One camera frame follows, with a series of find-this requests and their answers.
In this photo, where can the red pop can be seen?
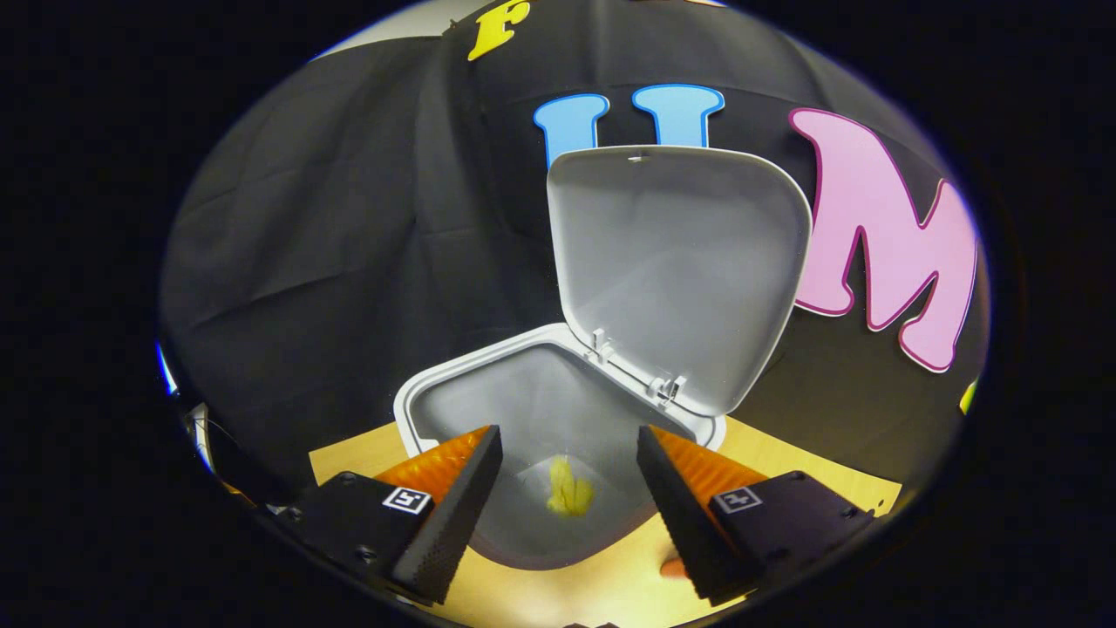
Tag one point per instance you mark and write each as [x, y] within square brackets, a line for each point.
[673, 569]

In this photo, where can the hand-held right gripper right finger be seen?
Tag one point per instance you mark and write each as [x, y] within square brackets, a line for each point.
[680, 523]

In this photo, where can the white desktop garbage bin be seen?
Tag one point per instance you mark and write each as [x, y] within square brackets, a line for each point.
[680, 262]

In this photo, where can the wooden desktop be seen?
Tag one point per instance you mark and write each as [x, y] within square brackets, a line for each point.
[610, 593]

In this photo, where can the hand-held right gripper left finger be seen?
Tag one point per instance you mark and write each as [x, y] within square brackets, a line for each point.
[453, 523]

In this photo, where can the black backdrop cloth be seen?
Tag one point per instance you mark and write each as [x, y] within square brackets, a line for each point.
[349, 218]

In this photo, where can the yellow paper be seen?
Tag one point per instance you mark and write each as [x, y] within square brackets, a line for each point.
[568, 493]

